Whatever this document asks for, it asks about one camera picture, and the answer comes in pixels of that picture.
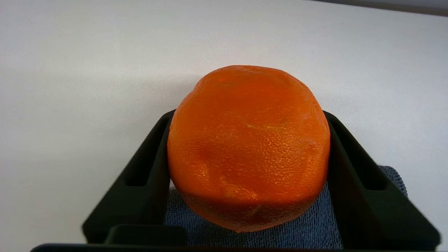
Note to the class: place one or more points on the dark grey folded towel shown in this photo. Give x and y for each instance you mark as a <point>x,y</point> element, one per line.
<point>308,225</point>

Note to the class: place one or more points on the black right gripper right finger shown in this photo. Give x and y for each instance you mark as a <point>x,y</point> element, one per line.
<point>374,217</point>

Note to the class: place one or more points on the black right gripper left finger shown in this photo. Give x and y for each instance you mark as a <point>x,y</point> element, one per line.
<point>134,210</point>

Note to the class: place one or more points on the orange fruit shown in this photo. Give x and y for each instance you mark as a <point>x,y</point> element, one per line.
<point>248,147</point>

